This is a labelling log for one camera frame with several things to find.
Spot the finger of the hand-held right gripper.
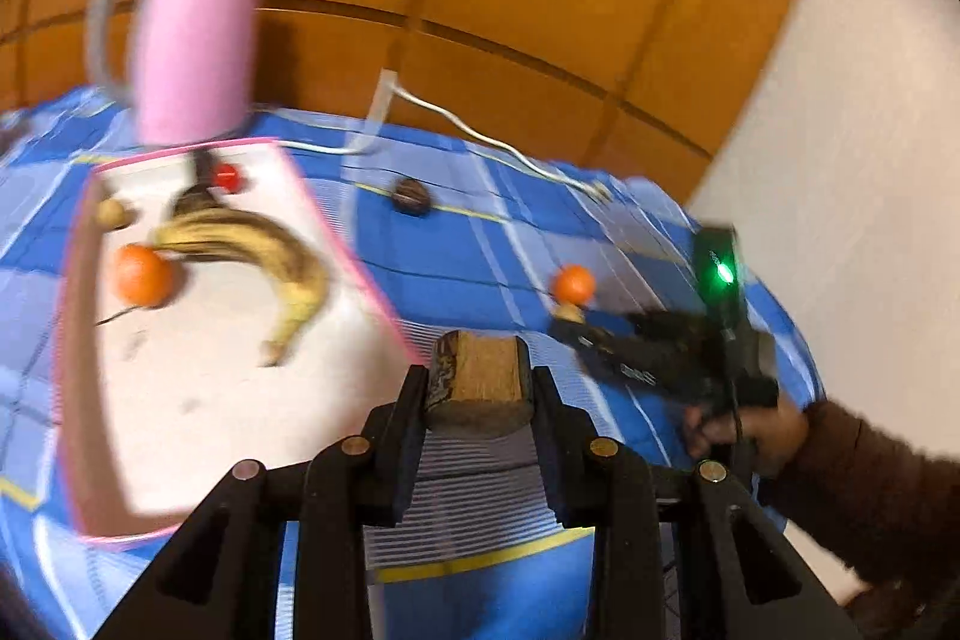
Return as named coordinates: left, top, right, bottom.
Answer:
left=589, top=308, right=665, bottom=345
left=549, top=317, right=668, bottom=387

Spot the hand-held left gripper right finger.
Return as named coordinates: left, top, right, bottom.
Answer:
left=529, top=366, right=860, bottom=640

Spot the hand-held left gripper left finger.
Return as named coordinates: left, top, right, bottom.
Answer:
left=97, top=364, right=430, bottom=640

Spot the pink cardboard box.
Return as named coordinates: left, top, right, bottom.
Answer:
left=56, top=136, right=428, bottom=547

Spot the overripe yellow banana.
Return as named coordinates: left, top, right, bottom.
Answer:
left=150, top=209, right=331, bottom=367

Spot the brown longan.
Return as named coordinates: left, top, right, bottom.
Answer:
left=96, top=197, right=136, bottom=230

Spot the person's right forearm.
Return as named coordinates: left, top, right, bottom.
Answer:
left=757, top=400, right=960, bottom=640

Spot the person's right hand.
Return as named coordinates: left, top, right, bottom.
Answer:
left=682, top=396, right=811, bottom=480

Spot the large orange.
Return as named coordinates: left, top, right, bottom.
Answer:
left=553, top=265, right=597, bottom=305

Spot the blue plaid tablecloth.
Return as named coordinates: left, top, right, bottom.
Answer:
left=0, top=85, right=822, bottom=640

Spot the small dark round fruit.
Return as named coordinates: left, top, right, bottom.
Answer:
left=391, top=176, right=434, bottom=215

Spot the small orange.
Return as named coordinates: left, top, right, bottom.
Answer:
left=112, top=244, right=175, bottom=309

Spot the pink electric kettle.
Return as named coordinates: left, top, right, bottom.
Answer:
left=84, top=0, right=263, bottom=148

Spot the white power cable with plug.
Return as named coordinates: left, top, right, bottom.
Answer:
left=296, top=70, right=612, bottom=202

